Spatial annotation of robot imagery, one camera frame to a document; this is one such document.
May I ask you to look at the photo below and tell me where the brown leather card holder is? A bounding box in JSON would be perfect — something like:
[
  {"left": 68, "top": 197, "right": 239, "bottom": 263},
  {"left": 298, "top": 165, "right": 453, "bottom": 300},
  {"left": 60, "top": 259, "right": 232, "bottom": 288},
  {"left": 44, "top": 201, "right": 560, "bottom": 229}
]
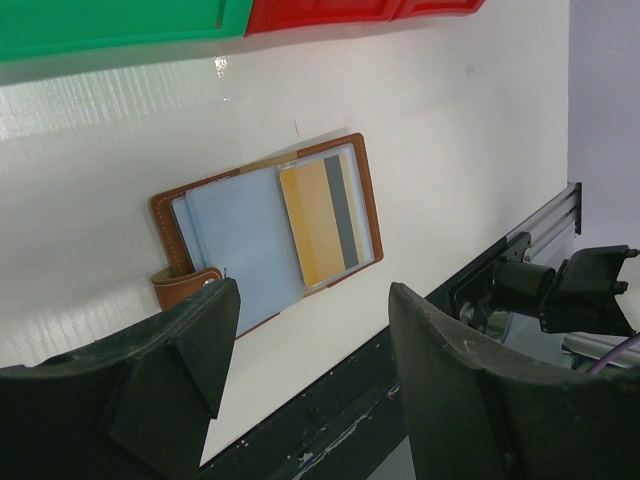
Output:
[{"left": 150, "top": 133, "right": 384, "bottom": 336}]

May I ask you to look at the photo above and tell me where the red plastic bin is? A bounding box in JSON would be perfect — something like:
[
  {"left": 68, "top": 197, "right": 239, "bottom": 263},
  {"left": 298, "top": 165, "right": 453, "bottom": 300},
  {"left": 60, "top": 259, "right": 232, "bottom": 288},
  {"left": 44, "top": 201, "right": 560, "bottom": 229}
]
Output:
[
  {"left": 391, "top": 0, "right": 485, "bottom": 21},
  {"left": 245, "top": 0, "right": 401, "bottom": 36}
]

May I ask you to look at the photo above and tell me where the green plastic bin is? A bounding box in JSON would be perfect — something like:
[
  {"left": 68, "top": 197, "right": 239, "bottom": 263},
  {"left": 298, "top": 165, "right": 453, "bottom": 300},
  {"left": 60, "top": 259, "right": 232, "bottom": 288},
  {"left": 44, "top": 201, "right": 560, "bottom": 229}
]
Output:
[{"left": 1, "top": 0, "right": 252, "bottom": 61}]

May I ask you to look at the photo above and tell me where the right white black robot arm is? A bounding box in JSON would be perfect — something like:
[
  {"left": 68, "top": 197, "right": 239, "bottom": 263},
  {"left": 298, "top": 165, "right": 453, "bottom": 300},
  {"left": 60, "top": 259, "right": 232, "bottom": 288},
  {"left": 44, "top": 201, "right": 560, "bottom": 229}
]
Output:
[{"left": 489, "top": 245, "right": 639, "bottom": 337}]

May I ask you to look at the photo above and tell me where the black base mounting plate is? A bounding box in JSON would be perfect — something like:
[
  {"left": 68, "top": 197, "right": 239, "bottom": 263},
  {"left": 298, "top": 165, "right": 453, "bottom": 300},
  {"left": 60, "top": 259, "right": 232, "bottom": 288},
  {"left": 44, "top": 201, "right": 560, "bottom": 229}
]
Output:
[{"left": 197, "top": 232, "right": 531, "bottom": 480}]

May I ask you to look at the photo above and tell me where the gold striped credit card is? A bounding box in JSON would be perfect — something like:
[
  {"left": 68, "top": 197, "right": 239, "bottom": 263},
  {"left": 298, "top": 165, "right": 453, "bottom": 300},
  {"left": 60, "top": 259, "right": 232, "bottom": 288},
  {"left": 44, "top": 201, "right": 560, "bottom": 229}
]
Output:
[{"left": 279, "top": 154, "right": 368, "bottom": 289}]

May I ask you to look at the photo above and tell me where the aluminium frame rail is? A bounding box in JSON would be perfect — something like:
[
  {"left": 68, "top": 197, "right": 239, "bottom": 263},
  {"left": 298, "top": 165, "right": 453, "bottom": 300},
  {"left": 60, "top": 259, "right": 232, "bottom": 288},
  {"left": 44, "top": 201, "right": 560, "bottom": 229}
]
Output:
[{"left": 507, "top": 182, "right": 582, "bottom": 262}]

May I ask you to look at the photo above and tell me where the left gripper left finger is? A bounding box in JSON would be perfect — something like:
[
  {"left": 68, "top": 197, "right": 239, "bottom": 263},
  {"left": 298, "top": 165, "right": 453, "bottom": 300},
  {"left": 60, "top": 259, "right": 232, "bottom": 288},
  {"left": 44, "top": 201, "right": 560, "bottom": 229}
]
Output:
[{"left": 1, "top": 279, "right": 240, "bottom": 479}]

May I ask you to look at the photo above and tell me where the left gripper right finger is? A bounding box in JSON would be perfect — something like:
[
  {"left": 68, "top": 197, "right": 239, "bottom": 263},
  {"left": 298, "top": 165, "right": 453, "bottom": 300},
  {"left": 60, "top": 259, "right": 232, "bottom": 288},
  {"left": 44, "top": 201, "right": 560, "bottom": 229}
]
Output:
[{"left": 388, "top": 283, "right": 639, "bottom": 479}]

